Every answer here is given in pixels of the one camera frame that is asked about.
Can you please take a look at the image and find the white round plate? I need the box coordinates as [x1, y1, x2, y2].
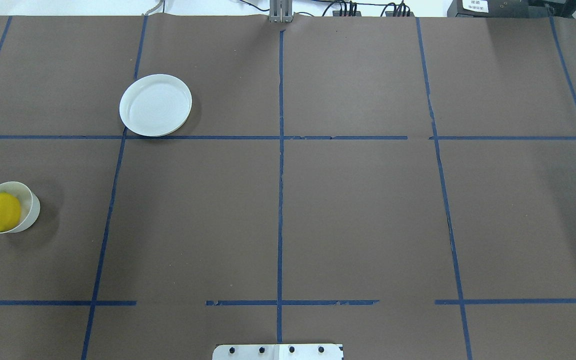
[118, 73, 194, 137]

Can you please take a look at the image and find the black box with white label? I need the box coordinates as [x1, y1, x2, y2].
[446, 0, 551, 19]

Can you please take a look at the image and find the yellow lemon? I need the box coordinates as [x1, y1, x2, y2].
[0, 192, 22, 233]

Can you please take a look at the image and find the long vertical blue tape strip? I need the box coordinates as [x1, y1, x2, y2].
[276, 29, 286, 344]

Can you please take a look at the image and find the long horizontal blue tape strip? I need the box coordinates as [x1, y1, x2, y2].
[0, 135, 576, 141]

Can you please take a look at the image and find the black power strip with cables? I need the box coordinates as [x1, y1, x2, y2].
[322, 0, 415, 18]

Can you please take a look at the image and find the white bowl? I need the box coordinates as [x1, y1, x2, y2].
[0, 181, 41, 234]

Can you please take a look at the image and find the brown paper table cover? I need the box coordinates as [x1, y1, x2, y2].
[0, 13, 576, 360]

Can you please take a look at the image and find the grey metal base plate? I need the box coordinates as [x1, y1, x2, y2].
[212, 343, 345, 360]

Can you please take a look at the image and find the grey metal camera post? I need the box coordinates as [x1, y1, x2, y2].
[269, 0, 294, 24]

